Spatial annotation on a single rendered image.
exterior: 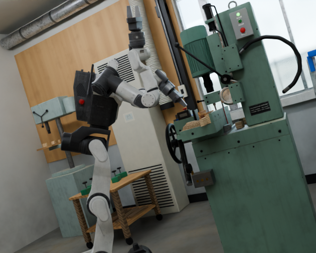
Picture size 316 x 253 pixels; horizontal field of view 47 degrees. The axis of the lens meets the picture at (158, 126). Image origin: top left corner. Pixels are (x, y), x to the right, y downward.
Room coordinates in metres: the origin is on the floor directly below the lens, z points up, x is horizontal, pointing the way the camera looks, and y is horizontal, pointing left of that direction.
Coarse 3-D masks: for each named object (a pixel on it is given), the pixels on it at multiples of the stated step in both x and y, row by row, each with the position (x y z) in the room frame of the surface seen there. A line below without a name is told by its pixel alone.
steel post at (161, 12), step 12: (156, 0) 3.81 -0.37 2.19; (156, 12) 3.85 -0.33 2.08; (168, 12) 3.83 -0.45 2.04; (168, 24) 3.81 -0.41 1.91; (168, 36) 3.81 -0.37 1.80; (180, 60) 3.80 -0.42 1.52; (180, 72) 3.82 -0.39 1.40; (180, 84) 3.84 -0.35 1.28; (192, 96) 3.80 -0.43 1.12; (192, 108) 3.81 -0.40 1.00
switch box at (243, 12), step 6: (234, 12) 2.15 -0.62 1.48; (240, 12) 2.13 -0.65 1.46; (246, 12) 2.12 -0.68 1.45; (234, 18) 2.15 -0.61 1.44; (240, 18) 2.14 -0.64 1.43; (246, 18) 2.13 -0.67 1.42; (234, 24) 2.15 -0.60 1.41; (246, 24) 2.13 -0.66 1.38; (234, 30) 2.16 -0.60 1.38; (246, 30) 2.13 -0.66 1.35; (252, 30) 2.15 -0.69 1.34; (240, 36) 2.15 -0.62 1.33; (246, 36) 2.14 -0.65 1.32
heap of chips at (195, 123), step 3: (195, 120) 2.12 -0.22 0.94; (198, 120) 2.12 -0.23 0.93; (189, 123) 2.11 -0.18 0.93; (192, 123) 2.10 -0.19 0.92; (195, 123) 2.09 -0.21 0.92; (198, 123) 2.09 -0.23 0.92; (186, 126) 2.11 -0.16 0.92; (189, 126) 2.10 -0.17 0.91; (192, 126) 2.10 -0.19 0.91; (195, 126) 2.09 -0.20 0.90; (183, 129) 2.12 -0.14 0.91; (186, 129) 2.11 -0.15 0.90
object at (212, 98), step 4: (212, 92) 2.38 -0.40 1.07; (216, 92) 2.37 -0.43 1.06; (204, 96) 2.40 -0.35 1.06; (208, 96) 2.39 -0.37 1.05; (212, 96) 2.38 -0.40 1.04; (216, 96) 2.37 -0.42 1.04; (208, 100) 2.39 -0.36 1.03; (212, 100) 2.38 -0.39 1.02; (216, 100) 2.37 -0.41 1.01; (220, 100) 2.36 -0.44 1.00; (208, 104) 2.39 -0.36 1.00
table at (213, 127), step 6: (228, 114) 2.53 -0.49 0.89; (216, 120) 2.13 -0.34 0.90; (222, 120) 2.28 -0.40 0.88; (228, 120) 2.47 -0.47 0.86; (198, 126) 2.07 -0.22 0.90; (204, 126) 2.06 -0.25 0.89; (210, 126) 2.05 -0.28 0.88; (216, 126) 2.07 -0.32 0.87; (222, 126) 2.23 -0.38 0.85; (180, 132) 2.11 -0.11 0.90; (186, 132) 2.10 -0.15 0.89; (192, 132) 2.09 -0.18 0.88; (198, 132) 2.07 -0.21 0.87; (204, 132) 2.06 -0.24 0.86; (210, 132) 2.05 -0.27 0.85; (216, 132) 2.04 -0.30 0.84; (180, 138) 2.34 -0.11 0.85; (186, 138) 2.10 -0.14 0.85; (192, 138) 2.09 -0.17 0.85
